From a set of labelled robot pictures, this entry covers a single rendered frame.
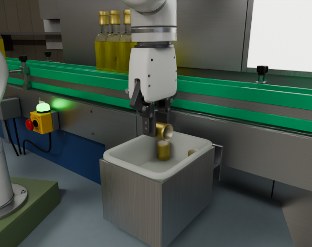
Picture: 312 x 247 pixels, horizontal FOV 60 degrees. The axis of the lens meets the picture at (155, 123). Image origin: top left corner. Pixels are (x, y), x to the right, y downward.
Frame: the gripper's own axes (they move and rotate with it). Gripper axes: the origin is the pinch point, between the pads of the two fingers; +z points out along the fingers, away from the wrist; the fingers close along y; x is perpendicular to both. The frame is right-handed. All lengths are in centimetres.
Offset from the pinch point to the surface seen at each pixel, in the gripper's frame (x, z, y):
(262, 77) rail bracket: 10.0, -6.2, -32.1
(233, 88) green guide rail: 6.2, -4.4, -23.0
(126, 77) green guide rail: -28.1, -4.9, -19.9
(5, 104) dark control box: -81, 8, -3
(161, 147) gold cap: -6.9, 10.4, -10.5
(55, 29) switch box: -304, -31, -167
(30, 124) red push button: -55, 11, 0
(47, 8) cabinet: -293, -54, -153
